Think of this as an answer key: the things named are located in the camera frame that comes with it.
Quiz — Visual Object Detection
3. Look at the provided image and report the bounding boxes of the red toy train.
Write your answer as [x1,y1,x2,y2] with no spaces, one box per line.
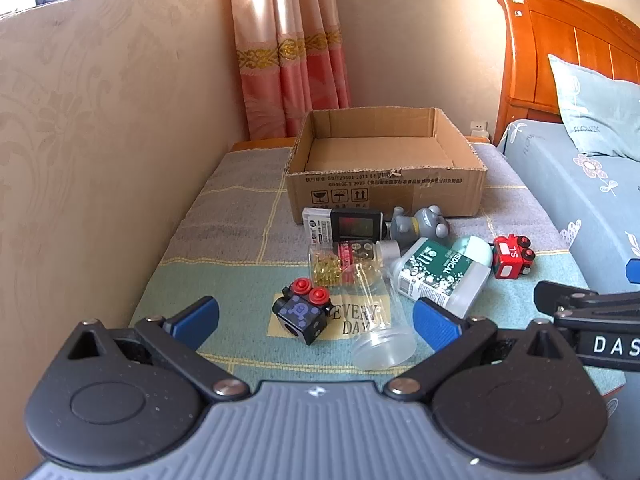
[491,234,536,280]

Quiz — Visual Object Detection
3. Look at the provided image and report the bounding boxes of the mint green round case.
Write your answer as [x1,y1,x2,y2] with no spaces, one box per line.
[451,235,494,268]

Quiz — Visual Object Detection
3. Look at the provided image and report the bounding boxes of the white green medical bottle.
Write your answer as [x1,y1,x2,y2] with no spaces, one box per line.
[392,237,490,318]

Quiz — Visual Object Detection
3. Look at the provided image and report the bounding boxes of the grey cartoon mouse figure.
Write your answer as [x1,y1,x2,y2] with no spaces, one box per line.
[388,205,449,250]

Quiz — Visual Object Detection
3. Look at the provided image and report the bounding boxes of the clear plastic jar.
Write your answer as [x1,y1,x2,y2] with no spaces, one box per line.
[338,240,416,370]

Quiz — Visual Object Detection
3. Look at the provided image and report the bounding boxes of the black cube toy red buttons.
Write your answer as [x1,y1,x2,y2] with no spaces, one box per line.
[271,278,334,346]

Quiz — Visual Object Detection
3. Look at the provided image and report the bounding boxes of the clear bottle yellow capsules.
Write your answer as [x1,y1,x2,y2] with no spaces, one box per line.
[308,240,380,288]

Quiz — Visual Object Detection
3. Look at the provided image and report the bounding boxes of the blue floral bed sheet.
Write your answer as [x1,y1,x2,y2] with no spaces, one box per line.
[498,120,639,294]

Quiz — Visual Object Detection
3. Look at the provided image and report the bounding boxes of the grey green checked blanket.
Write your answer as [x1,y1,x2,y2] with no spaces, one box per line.
[134,144,585,385]

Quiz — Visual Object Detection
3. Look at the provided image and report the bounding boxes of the light blue pillow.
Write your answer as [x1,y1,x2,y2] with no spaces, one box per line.
[548,54,640,162]

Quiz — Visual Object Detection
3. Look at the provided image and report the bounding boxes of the open cardboard box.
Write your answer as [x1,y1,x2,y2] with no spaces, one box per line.
[285,106,487,223]

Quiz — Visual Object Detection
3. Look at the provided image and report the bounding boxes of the black digital clock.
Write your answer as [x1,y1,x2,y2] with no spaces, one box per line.
[330,208,387,243]

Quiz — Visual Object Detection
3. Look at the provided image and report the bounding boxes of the white labelled card box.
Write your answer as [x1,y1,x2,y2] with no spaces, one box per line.
[303,207,333,245]

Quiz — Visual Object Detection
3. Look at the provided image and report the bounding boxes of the orange wooden headboard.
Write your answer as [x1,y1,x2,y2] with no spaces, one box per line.
[494,0,639,144]

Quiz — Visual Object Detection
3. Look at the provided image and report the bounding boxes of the pink patterned curtain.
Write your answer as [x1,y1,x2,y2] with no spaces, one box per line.
[231,0,350,140]

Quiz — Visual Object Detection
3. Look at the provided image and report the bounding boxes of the white wall socket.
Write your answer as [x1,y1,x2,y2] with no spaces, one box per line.
[470,120,488,131]

